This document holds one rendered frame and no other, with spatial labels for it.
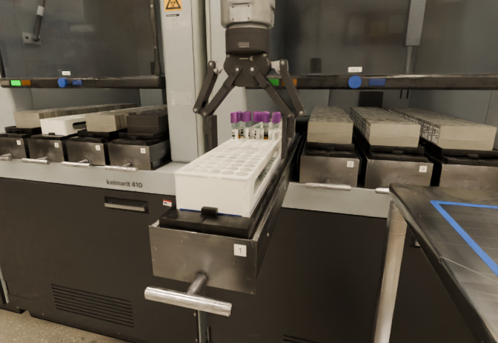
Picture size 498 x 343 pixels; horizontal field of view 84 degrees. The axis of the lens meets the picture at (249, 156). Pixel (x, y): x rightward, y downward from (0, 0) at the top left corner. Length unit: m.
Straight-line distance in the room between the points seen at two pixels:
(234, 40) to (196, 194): 0.25
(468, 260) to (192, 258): 0.28
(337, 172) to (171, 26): 0.59
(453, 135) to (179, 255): 0.67
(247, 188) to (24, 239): 1.08
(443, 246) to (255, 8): 0.39
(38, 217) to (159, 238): 0.88
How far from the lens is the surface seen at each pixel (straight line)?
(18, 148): 1.17
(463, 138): 0.82
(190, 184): 0.36
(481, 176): 0.77
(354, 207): 0.73
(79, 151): 0.99
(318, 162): 0.69
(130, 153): 0.87
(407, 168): 0.72
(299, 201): 0.73
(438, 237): 0.36
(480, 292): 0.30
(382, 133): 0.77
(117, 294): 1.16
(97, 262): 1.13
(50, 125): 1.10
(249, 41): 0.47
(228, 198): 0.35
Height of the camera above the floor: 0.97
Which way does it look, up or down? 14 degrees down
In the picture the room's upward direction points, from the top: straight up
